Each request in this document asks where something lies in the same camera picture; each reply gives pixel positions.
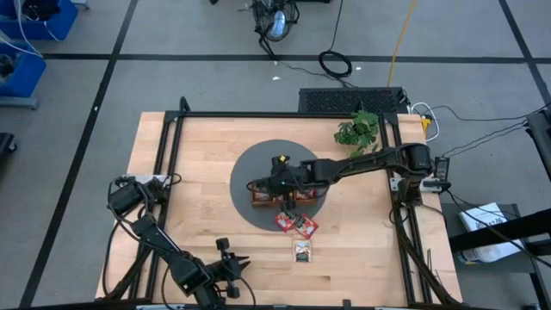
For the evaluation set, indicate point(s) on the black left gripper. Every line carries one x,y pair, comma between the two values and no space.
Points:
228,269

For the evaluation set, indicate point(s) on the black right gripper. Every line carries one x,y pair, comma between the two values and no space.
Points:
282,181

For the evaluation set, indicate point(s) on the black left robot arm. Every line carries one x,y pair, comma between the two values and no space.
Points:
155,234

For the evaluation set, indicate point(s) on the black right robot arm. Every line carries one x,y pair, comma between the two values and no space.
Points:
366,161

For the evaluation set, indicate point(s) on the wooden three-compartment tray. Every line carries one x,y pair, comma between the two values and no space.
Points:
267,205

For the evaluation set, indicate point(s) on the round grey woven placemat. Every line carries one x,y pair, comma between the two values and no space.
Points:
258,159

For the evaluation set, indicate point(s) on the green leafy plant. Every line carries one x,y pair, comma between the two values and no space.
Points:
357,131

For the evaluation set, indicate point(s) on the black computer case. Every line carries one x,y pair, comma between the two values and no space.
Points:
353,101

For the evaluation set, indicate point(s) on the black table clamp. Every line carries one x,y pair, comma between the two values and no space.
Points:
346,303

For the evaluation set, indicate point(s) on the grey side table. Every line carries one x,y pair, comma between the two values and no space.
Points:
450,219

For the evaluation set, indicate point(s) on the white paper booklet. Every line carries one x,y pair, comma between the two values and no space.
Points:
480,215

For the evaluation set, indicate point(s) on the black metal bar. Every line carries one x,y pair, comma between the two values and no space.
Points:
516,228

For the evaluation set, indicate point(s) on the grey cart base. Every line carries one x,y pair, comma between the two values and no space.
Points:
17,103

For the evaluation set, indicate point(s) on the blue bin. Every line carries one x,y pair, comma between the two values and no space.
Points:
51,26
26,73

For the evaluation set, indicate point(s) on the black bag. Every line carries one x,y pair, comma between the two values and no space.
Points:
41,8

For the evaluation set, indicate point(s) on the black aluminium table frame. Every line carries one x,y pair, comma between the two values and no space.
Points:
258,114

